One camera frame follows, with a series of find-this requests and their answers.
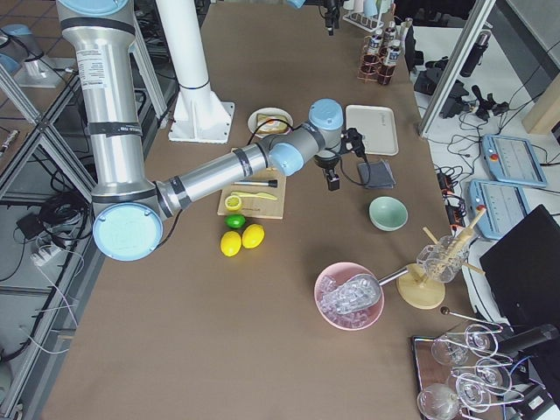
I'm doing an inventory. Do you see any steel ice scoop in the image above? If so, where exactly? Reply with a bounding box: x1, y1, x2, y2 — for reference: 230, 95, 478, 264
320, 267, 409, 315

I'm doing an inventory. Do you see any steel muddler black tip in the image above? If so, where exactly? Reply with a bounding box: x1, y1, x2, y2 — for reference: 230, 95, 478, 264
233, 179, 278, 188

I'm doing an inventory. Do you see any yellow lemon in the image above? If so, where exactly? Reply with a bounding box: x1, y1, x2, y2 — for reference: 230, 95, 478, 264
220, 231, 242, 257
241, 224, 265, 249

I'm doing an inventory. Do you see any bread slice under egg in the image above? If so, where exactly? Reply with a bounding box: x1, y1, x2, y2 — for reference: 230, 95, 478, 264
255, 114, 290, 136

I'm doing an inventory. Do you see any yellow lemon near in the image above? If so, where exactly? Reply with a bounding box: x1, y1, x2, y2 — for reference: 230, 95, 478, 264
220, 231, 242, 257

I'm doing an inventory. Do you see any pink bowl with ice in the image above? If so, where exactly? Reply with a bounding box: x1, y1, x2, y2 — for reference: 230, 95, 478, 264
314, 262, 384, 331

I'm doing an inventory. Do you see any blue teach pendant far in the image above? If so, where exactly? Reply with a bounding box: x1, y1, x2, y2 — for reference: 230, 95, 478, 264
481, 135, 548, 187

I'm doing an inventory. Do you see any wooden cutting board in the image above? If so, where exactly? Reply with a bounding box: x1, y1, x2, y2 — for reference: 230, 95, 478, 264
217, 170, 286, 220

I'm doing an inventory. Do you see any clear glass mug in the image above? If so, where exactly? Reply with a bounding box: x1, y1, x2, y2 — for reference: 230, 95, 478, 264
416, 235, 469, 284

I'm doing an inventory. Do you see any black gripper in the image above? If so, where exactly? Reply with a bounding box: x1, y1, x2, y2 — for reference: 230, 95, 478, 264
322, 0, 340, 36
313, 154, 340, 190

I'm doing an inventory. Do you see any dark bottle white cap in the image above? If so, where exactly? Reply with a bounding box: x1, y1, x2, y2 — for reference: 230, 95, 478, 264
364, 29, 383, 64

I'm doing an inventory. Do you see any half lemon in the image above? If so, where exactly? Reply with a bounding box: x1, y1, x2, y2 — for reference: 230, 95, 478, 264
224, 194, 242, 212

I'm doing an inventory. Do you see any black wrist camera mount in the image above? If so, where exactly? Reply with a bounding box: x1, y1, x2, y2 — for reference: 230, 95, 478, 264
339, 128, 367, 159

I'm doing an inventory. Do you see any blue teach pendant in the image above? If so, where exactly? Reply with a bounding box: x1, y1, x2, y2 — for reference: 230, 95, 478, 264
481, 135, 548, 187
469, 179, 531, 241

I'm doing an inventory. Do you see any green lime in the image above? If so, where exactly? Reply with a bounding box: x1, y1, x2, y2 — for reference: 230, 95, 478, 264
225, 213, 246, 229

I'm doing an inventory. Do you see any grey folded cloth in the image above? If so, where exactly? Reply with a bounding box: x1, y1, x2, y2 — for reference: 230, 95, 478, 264
358, 159, 396, 189

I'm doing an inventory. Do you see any yellow lemon far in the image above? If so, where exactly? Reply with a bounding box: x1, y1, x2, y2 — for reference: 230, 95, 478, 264
241, 224, 265, 249

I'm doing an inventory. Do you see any yellow plastic knife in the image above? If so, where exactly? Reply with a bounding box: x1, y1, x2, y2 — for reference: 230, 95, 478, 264
231, 191, 277, 200

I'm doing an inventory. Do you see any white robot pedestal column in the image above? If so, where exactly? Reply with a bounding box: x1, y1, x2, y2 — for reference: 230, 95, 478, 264
157, 0, 235, 144

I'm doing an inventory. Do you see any white cup rack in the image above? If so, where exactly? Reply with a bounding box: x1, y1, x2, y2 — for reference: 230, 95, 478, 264
343, 0, 394, 33

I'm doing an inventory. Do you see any green ceramic bowl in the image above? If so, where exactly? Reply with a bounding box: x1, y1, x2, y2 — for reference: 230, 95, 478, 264
368, 196, 409, 232

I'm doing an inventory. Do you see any fried egg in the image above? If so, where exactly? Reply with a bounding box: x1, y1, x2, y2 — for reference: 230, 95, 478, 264
262, 119, 284, 131

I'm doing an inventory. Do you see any copper wire bottle rack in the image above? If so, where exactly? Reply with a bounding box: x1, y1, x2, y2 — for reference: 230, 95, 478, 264
358, 37, 389, 85

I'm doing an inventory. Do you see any cream rabbit tray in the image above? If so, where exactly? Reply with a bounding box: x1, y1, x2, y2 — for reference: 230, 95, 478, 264
345, 105, 399, 156

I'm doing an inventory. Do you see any blue teach pendant near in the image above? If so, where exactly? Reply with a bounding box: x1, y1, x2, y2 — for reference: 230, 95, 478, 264
469, 179, 531, 241

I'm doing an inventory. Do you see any white round plate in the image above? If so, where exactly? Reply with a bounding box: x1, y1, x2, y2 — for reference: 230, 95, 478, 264
248, 107, 293, 138

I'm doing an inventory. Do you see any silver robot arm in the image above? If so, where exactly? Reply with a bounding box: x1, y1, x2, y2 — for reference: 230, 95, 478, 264
57, 1, 344, 262
287, 0, 344, 36

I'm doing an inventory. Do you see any wine glass rack tray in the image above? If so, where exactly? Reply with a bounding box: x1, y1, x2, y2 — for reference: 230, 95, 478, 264
411, 322, 524, 419

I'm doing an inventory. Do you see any wooden cup stand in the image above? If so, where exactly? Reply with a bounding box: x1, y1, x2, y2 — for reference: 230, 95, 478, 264
397, 206, 486, 310

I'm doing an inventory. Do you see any black laptop monitor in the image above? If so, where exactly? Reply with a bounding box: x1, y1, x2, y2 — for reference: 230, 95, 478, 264
480, 205, 559, 326

